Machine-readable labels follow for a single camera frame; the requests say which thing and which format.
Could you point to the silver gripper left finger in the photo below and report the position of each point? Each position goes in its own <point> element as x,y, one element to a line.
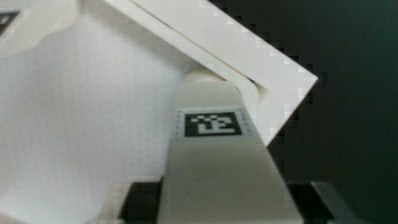
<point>130,206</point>

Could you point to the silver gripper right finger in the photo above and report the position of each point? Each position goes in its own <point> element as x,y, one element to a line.
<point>320,204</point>

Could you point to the white leg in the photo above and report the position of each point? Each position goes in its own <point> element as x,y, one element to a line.
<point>33,18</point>
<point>223,187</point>

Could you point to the white desk top tray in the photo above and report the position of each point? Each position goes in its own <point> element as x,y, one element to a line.
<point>88,92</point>

